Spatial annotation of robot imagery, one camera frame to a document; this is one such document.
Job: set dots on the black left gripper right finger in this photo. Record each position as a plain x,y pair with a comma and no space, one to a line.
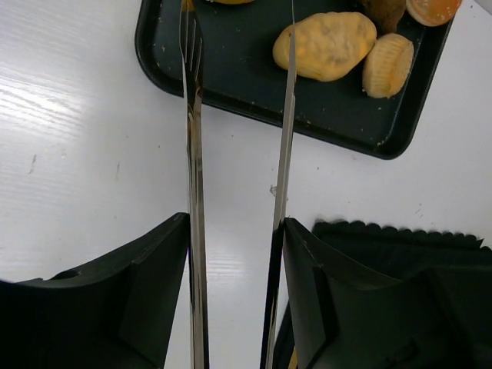
384,319

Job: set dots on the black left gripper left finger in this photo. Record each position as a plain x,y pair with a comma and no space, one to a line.
116,311

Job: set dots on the stainless steel tongs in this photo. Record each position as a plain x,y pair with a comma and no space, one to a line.
192,51

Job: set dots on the oblong yellow bread roll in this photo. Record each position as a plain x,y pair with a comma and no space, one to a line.
327,45

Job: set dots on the dark brown bread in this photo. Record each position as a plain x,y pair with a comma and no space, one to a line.
385,14

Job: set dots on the black placemat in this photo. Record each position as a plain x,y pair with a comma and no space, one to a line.
384,238

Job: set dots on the small yellow muffin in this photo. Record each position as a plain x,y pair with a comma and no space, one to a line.
387,66

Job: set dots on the black serving tray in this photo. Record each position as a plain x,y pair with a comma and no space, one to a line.
240,75

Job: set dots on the orange topped round bun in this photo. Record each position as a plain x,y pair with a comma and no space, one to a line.
432,13

